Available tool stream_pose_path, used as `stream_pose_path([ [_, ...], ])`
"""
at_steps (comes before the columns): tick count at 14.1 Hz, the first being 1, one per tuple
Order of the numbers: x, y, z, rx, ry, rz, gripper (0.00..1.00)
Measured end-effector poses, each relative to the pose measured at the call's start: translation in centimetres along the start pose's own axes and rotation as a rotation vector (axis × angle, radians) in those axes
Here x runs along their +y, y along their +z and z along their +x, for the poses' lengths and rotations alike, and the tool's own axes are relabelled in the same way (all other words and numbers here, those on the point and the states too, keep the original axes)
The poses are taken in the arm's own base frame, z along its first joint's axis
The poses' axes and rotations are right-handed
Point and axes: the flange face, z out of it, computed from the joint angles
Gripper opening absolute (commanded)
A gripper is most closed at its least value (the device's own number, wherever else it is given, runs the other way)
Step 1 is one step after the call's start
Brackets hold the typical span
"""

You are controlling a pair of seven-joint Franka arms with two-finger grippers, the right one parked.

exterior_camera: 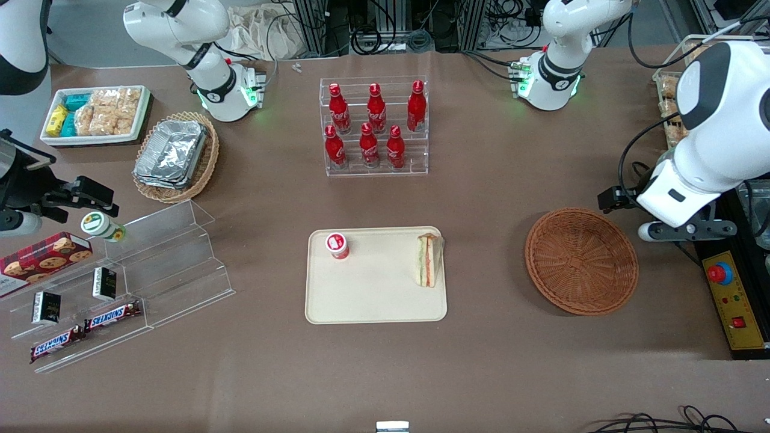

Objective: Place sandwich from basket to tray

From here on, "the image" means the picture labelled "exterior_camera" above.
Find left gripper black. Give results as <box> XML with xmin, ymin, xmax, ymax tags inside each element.
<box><xmin>597</xmin><ymin>186</ymin><xmax>639</xmax><ymax>215</ymax></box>

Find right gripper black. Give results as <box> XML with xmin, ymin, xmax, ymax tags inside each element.
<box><xmin>0</xmin><ymin>131</ymin><xmax>119</xmax><ymax>218</ymax></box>

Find triangle sandwich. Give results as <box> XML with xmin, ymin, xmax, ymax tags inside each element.
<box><xmin>415</xmin><ymin>233</ymin><xmax>445</xmax><ymax>288</ymax></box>

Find round brown wicker basket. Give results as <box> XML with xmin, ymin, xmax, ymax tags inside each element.
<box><xmin>525</xmin><ymin>207</ymin><xmax>639</xmax><ymax>316</ymax></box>

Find aluminium foil tray stack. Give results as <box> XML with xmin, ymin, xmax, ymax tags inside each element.
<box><xmin>134</xmin><ymin>119</ymin><xmax>209</xmax><ymax>188</ymax></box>

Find oval wicker basket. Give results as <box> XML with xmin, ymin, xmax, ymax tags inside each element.
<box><xmin>132</xmin><ymin>111</ymin><xmax>220</xmax><ymax>204</ymax></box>

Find beige plastic tray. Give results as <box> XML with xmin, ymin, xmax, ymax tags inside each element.
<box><xmin>305</xmin><ymin>226</ymin><xmax>448</xmax><ymax>325</ymax></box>

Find green capped white bottle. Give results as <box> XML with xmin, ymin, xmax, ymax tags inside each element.
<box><xmin>81</xmin><ymin>211</ymin><xmax>126</xmax><ymax>244</ymax></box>

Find red tartan cookie box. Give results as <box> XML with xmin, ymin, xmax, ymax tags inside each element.
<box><xmin>0</xmin><ymin>232</ymin><xmax>94</xmax><ymax>299</ymax></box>

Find white snack bin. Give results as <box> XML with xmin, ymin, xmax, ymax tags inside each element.
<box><xmin>40</xmin><ymin>85</ymin><xmax>151</xmax><ymax>147</ymax></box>

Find small black box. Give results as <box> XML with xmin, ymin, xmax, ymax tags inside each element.
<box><xmin>31</xmin><ymin>291</ymin><xmax>61</xmax><ymax>326</ymax></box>
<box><xmin>92</xmin><ymin>267</ymin><xmax>118</xmax><ymax>302</ymax></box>

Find clear acrylic stepped shelf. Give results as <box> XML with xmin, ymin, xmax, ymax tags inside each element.
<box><xmin>0</xmin><ymin>200</ymin><xmax>236</xmax><ymax>375</ymax></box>

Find snickers bar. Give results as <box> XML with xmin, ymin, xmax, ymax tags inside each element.
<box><xmin>84</xmin><ymin>301</ymin><xmax>143</xmax><ymax>333</ymax></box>
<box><xmin>30</xmin><ymin>325</ymin><xmax>86</xmax><ymax>363</ymax></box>

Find yellow emergency stop control box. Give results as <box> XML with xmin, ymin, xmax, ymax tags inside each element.
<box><xmin>701</xmin><ymin>250</ymin><xmax>768</xmax><ymax>351</ymax></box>

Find black side stand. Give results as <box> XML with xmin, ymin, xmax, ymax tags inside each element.
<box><xmin>695</xmin><ymin>180</ymin><xmax>770</xmax><ymax>361</ymax></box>

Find clear acrylic bottle rack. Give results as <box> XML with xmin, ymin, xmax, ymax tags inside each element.
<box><xmin>319</xmin><ymin>75</ymin><xmax>429</xmax><ymax>177</ymax></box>

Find red cola bottle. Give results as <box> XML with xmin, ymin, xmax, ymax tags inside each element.
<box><xmin>359</xmin><ymin>122</ymin><xmax>380</xmax><ymax>168</ymax></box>
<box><xmin>367</xmin><ymin>83</ymin><xmax>387</xmax><ymax>134</ymax></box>
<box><xmin>386</xmin><ymin>124</ymin><xmax>406</xmax><ymax>169</ymax></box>
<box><xmin>324</xmin><ymin>124</ymin><xmax>347</xmax><ymax>169</ymax></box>
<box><xmin>407</xmin><ymin>79</ymin><xmax>427</xmax><ymax>133</ymax></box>
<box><xmin>328</xmin><ymin>83</ymin><xmax>351</xmax><ymax>134</ymax></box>

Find beige cloth bag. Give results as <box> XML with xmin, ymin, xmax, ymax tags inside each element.
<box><xmin>226</xmin><ymin>5</ymin><xmax>301</xmax><ymax>61</ymax></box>

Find red white capped cup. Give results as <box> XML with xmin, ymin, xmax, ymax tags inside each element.
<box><xmin>325</xmin><ymin>232</ymin><xmax>350</xmax><ymax>260</ymax></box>

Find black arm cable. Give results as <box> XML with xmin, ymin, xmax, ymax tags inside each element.
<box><xmin>618</xmin><ymin>12</ymin><xmax>770</xmax><ymax>200</ymax></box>

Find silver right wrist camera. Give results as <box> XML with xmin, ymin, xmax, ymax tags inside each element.
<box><xmin>0</xmin><ymin>210</ymin><xmax>43</xmax><ymax>238</ymax></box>

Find white wire rack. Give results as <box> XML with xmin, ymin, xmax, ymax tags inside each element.
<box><xmin>653</xmin><ymin>34</ymin><xmax>770</xmax><ymax>151</ymax></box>

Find black base cables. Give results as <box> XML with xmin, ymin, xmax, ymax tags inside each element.
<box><xmin>463</xmin><ymin>51</ymin><xmax>524</xmax><ymax>82</ymax></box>

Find aluminium frame post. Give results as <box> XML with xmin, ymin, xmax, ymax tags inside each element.
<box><xmin>460</xmin><ymin>0</ymin><xmax>488</xmax><ymax>52</ymax></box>
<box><xmin>293</xmin><ymin>0</ymin><xmax>328</xmax><ymax>58</ymax></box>

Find black floor cables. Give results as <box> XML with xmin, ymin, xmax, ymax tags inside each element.
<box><xmin>587</xmin><ymin>406</ymin><xmax>770</xmax><ymax>433</ymax></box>

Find coiled black background cables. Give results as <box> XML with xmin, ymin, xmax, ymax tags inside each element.
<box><xmin>351</xmin><ymin>27</ymin><xmax>434</xmax><ymax>54</ymax></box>

